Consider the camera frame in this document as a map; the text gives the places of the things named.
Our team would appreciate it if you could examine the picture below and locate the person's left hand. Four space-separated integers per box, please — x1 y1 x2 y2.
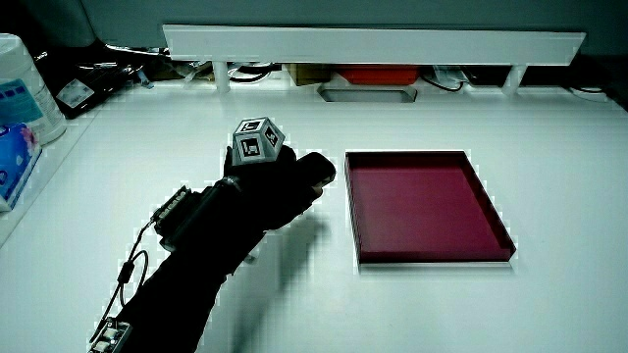
223 116 339 231

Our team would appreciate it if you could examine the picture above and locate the person's left forearm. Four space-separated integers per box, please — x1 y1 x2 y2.
115 176 269 353

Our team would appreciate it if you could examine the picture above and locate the black wrist sensor module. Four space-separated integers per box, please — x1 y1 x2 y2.
150 183 220 252

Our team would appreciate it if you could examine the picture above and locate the brown cardboard box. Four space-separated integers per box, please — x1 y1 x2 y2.
287 63 333 87

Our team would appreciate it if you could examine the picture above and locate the grey metal tray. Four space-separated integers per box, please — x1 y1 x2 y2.
317 83 419 104

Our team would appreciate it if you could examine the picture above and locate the dark red square tray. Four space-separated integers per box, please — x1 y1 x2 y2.
343 150 517 266

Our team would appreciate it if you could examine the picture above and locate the orange box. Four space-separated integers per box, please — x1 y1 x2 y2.
336 65 421 86

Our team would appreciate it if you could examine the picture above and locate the white desk riser shelf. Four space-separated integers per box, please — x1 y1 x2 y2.
162 24 587 95

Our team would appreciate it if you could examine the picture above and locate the black box with white label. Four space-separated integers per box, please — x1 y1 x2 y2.
44 62 143 121

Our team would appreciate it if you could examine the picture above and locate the small circuit board module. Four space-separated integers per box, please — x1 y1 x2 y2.
87 317 133 353

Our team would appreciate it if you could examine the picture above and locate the blue tissue pack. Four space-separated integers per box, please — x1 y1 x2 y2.
0 122 43 213

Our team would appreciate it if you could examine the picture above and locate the white wipes canister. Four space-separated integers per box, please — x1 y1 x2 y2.
0 32 68 146

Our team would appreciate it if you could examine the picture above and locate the black sensor cable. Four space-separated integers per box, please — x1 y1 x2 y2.
89 220 157 343

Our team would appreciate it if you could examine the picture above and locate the white cable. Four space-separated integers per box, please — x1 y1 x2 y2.
568 85 610 102

